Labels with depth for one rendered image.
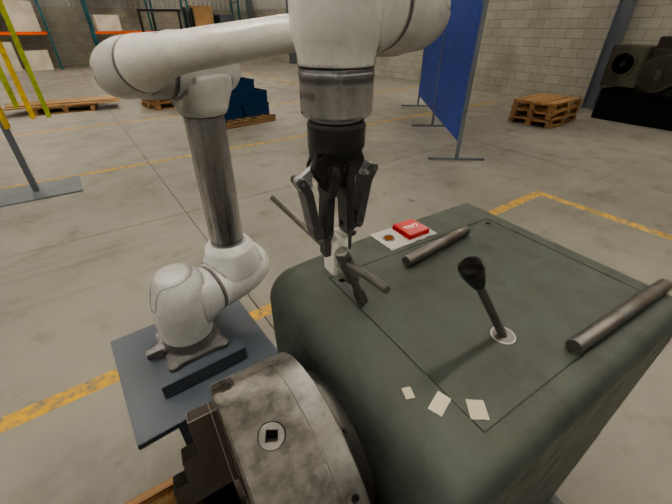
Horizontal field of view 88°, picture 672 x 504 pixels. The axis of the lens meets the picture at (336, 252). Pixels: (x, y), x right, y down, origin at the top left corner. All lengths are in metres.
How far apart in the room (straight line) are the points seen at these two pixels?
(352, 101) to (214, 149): 0.60
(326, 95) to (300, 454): 0.42
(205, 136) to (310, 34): 0.59
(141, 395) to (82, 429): 1.06
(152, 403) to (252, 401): 0.71
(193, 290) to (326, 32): 0.79
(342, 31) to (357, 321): 0.39
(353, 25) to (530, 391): 0.48
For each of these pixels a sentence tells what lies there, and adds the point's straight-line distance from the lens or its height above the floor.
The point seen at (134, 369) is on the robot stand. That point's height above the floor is 0.75.
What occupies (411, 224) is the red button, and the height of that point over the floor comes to 1.27.
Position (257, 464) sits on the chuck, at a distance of 0.47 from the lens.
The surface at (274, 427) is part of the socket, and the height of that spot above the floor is 1.23.
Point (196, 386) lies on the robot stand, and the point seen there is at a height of 0.75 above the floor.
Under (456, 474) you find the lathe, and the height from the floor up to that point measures 1.25.
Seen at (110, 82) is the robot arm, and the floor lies 1.56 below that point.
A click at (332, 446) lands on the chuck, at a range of 0.49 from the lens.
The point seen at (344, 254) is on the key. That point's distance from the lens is 0.51.
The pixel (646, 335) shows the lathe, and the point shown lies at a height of 1.25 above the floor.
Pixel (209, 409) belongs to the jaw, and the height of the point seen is 1.20.
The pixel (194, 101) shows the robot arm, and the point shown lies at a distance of 0.93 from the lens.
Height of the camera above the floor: 1.65
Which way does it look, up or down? 33 degrees down
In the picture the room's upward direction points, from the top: straight up
